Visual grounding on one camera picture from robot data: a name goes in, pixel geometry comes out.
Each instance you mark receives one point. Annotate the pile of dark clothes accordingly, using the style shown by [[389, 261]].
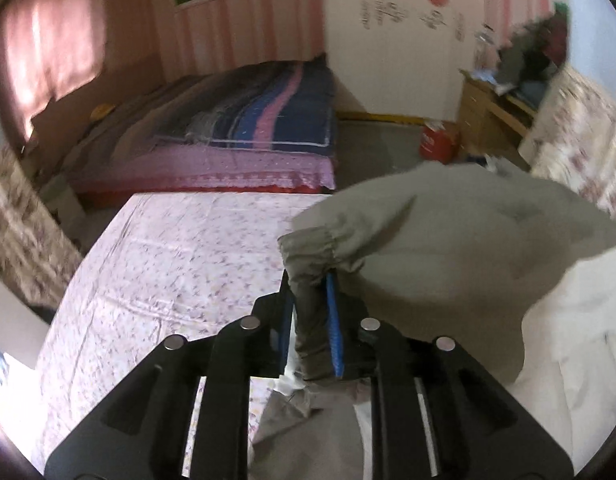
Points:
[[535, 54]]

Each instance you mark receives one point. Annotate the yellow toy on bed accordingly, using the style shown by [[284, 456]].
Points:
[[101, 111]]

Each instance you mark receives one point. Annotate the blue floral curtain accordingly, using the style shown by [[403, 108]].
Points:
[[573, 138]]

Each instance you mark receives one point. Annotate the white wardrobe with decals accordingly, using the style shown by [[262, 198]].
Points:
[[401, 57]]

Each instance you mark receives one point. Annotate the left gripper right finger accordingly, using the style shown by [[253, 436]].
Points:
[[436, 413]]

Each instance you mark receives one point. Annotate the grey and white jacket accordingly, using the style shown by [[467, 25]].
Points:
[[520, 271]]

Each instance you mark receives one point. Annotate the red container on floor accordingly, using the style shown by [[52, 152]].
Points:
[[440, 142]]

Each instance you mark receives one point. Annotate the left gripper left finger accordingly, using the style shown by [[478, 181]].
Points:
[[183, 411]]

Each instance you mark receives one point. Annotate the wooden desk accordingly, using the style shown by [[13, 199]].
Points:
[[490, 124]]

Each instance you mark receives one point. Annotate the brown bed headboard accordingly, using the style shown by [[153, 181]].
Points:
[[60, 126]]

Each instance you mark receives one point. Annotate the pink floral bed sheet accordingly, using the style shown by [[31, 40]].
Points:
[[168, 263]]

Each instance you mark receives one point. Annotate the pink window curtain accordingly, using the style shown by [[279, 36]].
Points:
[[48, 49]]

